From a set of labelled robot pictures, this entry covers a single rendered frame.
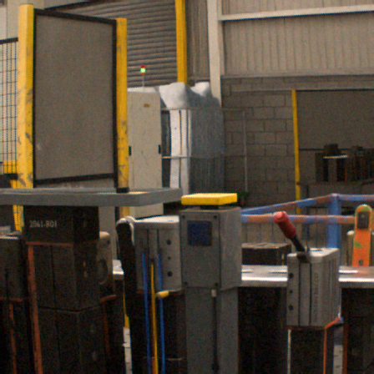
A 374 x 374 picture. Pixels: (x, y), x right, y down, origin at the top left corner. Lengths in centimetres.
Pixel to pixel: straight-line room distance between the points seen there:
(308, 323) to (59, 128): 368
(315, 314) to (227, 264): 20
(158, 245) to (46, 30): 349
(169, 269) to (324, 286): 27
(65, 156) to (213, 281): 378
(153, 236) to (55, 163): 347
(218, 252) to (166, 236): 23
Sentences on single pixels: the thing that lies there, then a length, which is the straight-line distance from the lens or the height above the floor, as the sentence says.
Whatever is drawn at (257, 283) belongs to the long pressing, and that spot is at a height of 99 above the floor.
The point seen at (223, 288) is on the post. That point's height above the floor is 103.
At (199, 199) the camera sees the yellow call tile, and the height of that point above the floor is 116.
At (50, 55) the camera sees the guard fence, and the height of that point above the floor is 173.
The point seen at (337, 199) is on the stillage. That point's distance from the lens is 470.
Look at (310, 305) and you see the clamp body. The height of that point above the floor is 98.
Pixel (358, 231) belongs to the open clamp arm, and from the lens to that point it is 175.
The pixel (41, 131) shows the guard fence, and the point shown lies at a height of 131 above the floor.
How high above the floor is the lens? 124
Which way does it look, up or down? 3 degrees down
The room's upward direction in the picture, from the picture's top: 2 degrees counter-clockwise
